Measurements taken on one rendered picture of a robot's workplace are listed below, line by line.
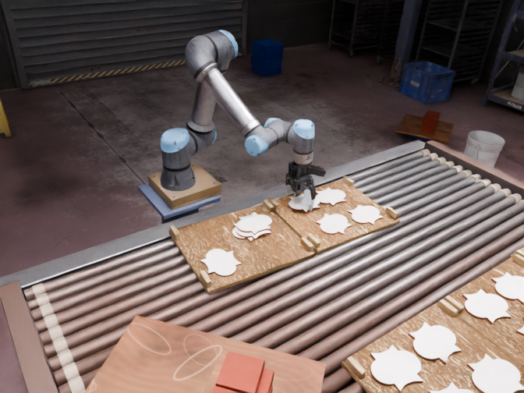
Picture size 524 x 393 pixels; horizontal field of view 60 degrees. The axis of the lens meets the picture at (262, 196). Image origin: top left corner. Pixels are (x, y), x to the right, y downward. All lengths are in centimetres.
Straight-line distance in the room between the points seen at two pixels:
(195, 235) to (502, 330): 103
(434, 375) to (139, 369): 76
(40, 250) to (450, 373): 260
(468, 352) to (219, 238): 86
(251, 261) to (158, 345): 51
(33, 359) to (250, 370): 70
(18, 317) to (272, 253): 80
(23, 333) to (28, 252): 190
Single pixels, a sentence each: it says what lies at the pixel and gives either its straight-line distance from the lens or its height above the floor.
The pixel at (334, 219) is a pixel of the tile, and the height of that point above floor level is 94.
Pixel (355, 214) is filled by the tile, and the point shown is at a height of 94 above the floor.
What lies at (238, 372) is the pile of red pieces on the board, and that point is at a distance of 82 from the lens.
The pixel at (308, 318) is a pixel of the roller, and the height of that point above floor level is 92.
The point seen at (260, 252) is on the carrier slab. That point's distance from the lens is 160.
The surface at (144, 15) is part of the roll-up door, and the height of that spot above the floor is 70.
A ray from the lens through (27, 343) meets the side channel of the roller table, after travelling 141.
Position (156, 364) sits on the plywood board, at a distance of 116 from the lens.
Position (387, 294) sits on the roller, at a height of 92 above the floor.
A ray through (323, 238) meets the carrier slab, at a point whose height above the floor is 94.
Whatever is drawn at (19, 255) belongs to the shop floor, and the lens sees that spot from 330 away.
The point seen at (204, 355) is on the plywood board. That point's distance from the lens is 116.
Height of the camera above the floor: 196
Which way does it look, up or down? 33 degrees down
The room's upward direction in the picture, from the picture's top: 3 degrees clockwise
